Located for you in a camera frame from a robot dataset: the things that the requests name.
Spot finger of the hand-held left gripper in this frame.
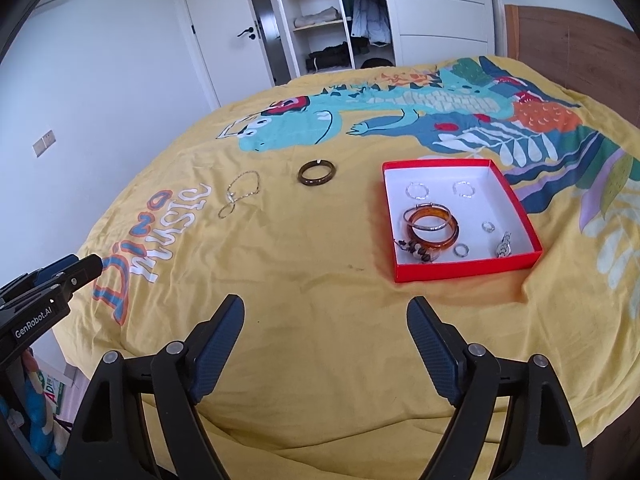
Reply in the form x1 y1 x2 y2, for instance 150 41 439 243
0 255 81 306
50 254 103 303

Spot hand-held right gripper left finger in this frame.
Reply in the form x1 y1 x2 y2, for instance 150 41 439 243
60 294 246 480

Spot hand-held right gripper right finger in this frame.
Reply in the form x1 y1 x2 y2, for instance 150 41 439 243
406 296 586 480

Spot brown beaded bracelet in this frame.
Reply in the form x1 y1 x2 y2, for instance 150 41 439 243
397 239 441 264

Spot amber resin bangle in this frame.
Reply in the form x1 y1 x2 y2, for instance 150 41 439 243
406 212 459 248

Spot thin gold bangle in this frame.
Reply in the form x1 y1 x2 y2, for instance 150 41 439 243
403 203 453 233

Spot red cardboard box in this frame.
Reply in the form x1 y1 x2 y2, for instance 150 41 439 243
381 158 544 284

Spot picture book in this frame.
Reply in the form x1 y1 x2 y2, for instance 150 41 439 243
42 370 69 415

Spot blue plush toy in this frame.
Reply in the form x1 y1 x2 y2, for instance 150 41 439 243
22 355 60 468

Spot yellow dinosaur printed blanket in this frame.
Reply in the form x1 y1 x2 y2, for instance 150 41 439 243
52 55 640 480

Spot dark brown bangle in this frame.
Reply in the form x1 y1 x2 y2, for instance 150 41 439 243
298 159 336 186

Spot white door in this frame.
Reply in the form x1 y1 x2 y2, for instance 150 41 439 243
180 0 276 108

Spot folded dark clothes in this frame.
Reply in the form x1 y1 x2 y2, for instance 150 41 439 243
306 42 351 73

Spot wooden headboard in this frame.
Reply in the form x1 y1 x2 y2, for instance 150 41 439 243
504 4 640 126

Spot grey puffer jacket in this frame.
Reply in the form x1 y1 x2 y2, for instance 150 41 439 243
350 0 392 45

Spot folded beige clothes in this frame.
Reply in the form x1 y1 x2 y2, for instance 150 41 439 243
293 6 341 28

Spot white wardrobe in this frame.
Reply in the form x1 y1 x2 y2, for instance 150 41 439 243
260 0 501 83

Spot wall light switch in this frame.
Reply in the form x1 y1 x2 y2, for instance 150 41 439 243
32 130 56 157

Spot thin gold chain necklace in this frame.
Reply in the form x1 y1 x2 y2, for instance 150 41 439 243
218 170 261 219

